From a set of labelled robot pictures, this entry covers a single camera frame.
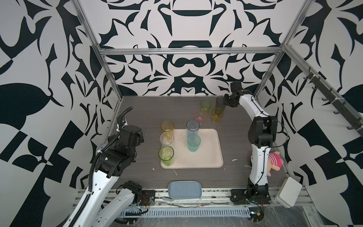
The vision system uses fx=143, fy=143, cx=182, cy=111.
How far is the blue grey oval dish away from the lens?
74 centimetres

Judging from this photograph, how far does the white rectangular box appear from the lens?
712mm

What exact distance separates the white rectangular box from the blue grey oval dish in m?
0.40
